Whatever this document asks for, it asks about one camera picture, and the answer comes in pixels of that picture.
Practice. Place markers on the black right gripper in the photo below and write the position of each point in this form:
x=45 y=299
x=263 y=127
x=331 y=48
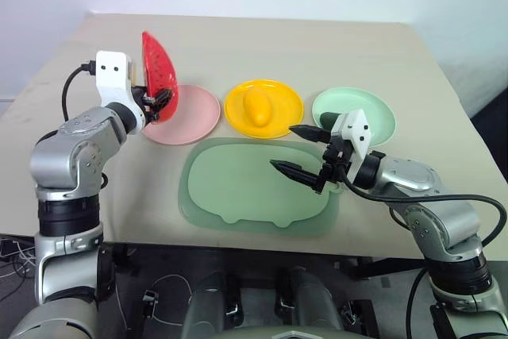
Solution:
x=336 y=158

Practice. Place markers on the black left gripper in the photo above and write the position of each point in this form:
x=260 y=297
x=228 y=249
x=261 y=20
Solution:
x=143 y=100

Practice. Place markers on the red watermelon slice toy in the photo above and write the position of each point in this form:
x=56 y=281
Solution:
x=156 y=65

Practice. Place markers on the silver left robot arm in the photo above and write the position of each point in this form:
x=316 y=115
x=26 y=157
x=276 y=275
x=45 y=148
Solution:
x=71 y=156

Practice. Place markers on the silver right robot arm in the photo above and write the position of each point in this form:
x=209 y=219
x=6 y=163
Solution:
x=428 y=204

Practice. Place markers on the pink plate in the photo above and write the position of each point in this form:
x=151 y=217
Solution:
x=194 y=116

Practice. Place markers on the yellow plate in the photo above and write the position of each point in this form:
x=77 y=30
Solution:
x=283 y=105

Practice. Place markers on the light green plate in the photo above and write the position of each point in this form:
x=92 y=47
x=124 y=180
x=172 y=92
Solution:
x=377 y=112

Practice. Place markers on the dark green vegetable toy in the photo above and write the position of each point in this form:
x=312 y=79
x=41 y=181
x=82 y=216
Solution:
x=327 y=118

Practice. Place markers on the yellow mango toy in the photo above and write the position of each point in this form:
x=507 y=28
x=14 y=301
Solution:
x=258 y=109

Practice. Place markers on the green silicone mat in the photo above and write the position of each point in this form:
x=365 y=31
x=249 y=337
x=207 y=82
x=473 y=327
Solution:
x=238 y=188

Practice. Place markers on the dark grey rounded shape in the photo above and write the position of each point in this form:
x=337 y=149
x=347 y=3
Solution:
x=214 y=303
x=309 y=299

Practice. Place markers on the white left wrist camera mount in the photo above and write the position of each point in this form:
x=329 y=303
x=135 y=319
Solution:
x=113 y=73

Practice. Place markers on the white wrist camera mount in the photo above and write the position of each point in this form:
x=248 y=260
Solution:
x=357 y=132
x=113 y=73

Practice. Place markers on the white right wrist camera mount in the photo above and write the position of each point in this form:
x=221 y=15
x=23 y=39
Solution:
x=357 y=132

